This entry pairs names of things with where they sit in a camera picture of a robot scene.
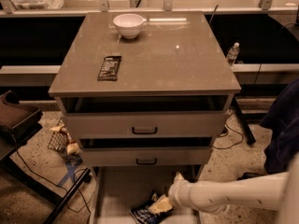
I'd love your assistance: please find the bottom drawer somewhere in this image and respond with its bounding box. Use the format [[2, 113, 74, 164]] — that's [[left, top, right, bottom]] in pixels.
[[89, 165, 197, 224]]

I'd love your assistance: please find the snack packet in basket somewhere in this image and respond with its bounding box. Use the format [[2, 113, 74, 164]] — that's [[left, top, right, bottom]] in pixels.
[[51, 125, 79, 155]]

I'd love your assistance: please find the wire basket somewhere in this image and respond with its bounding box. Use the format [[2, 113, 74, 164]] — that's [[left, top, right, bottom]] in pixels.
[[48, 119, 79, 161]]

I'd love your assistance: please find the grey drawer cabinet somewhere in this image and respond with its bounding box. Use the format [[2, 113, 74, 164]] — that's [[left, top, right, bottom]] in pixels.
[[48, 10, 242, 224]]

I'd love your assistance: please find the black floor cable left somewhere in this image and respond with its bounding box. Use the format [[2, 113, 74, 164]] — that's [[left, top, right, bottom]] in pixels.
[[11, 133, 95, 217]]

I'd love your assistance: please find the top drawer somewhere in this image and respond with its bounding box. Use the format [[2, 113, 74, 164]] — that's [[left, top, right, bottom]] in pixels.
[[58, 95, 232, 140]]

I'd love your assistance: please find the middle drawer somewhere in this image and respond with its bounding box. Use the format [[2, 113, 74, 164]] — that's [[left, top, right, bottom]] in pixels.
[[80, 137, 212, 167]]

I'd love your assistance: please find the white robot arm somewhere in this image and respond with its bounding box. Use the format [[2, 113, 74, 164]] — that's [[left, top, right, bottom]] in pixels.
[[149, 155, 299, 224]]

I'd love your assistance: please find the blue chip bag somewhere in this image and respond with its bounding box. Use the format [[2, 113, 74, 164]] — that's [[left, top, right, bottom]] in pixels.
[[130, 190, 172, 224]]

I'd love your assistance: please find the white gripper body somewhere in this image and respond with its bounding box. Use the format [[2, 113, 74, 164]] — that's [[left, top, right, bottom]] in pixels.
[[168, 180, 190, 208]]

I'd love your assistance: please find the dark snack bar wrapper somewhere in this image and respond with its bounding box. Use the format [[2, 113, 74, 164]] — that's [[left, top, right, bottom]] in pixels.
[[97, 56, 121, 81]]

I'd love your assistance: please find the white ceramic bowl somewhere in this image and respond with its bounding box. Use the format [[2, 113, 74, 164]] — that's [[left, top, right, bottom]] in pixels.
[[113, 13, 145, 39]]

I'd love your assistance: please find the drawer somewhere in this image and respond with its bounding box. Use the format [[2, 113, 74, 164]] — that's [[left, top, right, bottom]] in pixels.
[[89, 165, 197, 224], [58, 95, 232, 140], [80, 137, 212, 167]]

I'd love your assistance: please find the brown bag on stand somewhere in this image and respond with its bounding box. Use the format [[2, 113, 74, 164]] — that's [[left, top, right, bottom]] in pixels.
[[0, 91, 42, 143]]

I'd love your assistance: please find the dark blue cloth on chair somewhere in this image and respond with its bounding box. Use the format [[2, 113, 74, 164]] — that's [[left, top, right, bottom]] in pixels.
[[260, 79, 299, 174]]

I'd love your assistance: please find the clear water bottle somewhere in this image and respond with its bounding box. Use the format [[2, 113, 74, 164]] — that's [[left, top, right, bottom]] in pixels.
[[226, 42, 240, 66]]

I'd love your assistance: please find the black stand frame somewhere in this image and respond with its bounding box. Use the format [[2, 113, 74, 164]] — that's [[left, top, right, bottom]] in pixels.
[[0, 124, 91, 224]]

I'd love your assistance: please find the black floor cable right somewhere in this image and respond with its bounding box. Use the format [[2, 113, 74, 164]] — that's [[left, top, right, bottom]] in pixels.
[[212, 112, 246, 151]]

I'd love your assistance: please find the black floor cable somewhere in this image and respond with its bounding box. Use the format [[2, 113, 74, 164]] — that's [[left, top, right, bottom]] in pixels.
[[212, 112, 246, 151], [11, 133, 95, 217]]

